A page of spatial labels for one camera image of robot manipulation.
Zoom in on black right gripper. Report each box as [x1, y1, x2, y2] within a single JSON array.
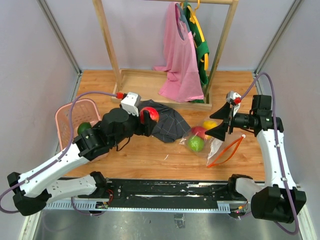
[[205, 102, 255, 141]]

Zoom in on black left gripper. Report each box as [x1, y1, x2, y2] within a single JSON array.
[[110, 104, 157, 147]]

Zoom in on red fake apple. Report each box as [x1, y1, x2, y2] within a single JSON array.
[[139, 106, 160, 124]]

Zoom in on clear zip top bag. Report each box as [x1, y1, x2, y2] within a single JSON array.
[[179, 117, 246, 168]]

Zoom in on green fake apple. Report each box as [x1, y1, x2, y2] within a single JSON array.
[[187, 136, 205, 152]]

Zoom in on dark green fake lime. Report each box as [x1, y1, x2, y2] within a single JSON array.
[[77, 122, 92, 136]]

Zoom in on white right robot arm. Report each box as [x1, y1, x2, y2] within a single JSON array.
[[206, 91, 307, 224]]

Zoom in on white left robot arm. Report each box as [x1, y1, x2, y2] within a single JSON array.
[[7, 108, 160, 216]]

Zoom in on yellow fake lemon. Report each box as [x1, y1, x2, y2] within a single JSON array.
[[202, 120, 218, 130]]

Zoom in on red yellow fake mango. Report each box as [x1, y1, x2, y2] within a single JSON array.
[[190, 126, 212, 141]]

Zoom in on dark grey checked cloth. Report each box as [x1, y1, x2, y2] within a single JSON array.
[[138, 99, 191, 143]]

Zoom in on wooden clothes rack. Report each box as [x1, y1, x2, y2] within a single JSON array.
[[93, 0, 238, 111]]

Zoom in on pink t-shirt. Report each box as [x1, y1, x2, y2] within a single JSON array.
[[153, 2, 204, 103]]

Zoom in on pink plastic basket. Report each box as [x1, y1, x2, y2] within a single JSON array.
[[54, 98, 110, 161]]

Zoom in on green t-shirt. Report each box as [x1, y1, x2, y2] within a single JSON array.
[[183, 2, 210, 104]]

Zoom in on yellow clothes hanger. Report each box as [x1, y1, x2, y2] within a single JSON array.
[[178, 0, 209, 71]]

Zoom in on grey clothes hanger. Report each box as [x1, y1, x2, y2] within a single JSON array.
[[174, 3, 191, 40]]

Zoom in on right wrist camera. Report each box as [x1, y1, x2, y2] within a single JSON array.
[[226, 91, 242, 117]]

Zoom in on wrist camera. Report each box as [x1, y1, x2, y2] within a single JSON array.
[[116, 92, 141, 117], [226, 91, 242, 117]]

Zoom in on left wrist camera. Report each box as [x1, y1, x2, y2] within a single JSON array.
[[116, 92, 141, 117]]

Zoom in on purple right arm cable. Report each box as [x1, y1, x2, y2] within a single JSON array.
[[239, 72, 301, 236]]

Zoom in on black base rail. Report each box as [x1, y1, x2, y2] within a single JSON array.
[[77, 178, 251, 208]]

